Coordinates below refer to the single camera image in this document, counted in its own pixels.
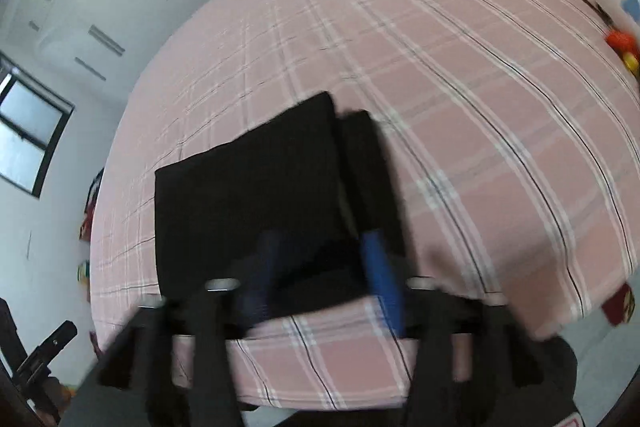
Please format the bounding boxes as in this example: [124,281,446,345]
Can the black pants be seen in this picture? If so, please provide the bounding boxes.
[155,93,405,326]

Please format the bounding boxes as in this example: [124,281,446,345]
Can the pink plaid bed sheet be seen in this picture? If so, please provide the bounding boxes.
[88,0,640,412]

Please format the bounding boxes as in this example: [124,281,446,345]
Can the red items on shelf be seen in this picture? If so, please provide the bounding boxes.
[74,166,106,353]

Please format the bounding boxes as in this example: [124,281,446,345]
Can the dark framed window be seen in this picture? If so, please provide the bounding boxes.
[0,55,74,198]

